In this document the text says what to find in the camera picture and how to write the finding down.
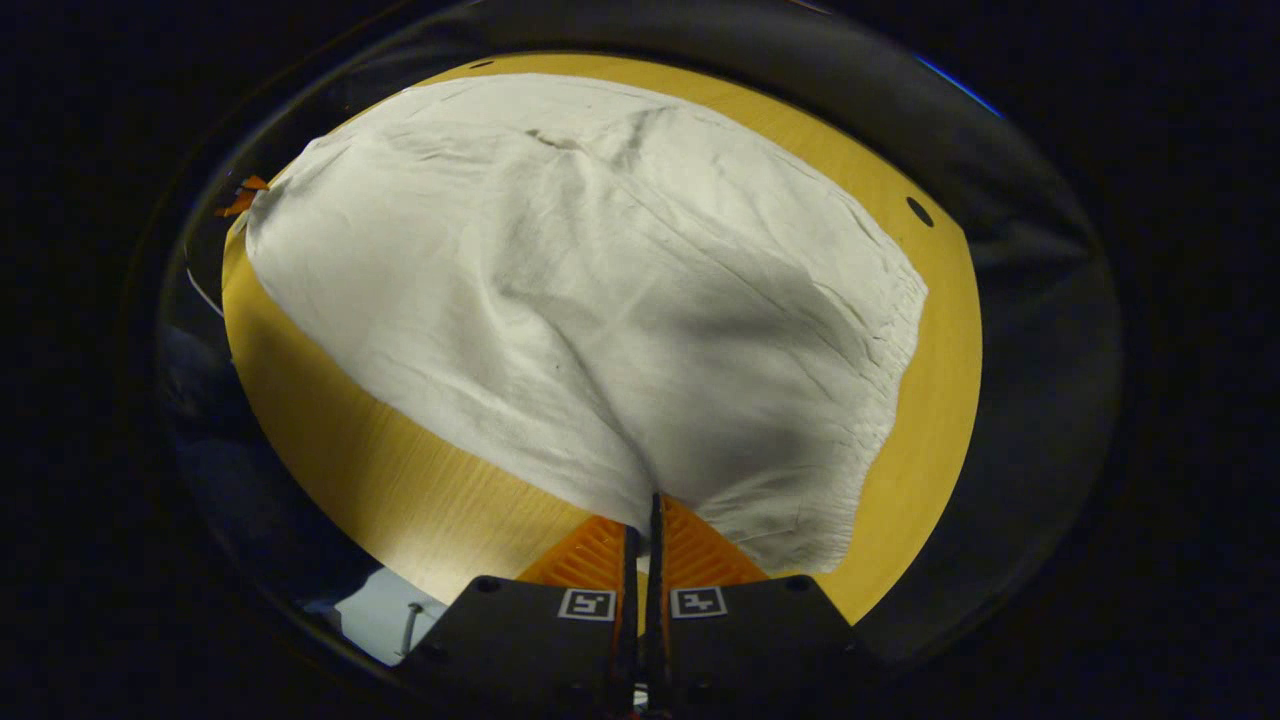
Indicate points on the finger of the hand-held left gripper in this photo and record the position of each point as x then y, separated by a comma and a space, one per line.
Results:
240, 203

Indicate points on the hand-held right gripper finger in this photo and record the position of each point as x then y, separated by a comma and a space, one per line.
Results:
631, 640
655, 620

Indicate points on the white jeans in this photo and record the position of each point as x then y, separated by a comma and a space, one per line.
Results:
600, 300

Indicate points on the black backdrop cloth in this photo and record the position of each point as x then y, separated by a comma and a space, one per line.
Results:
1040, 350

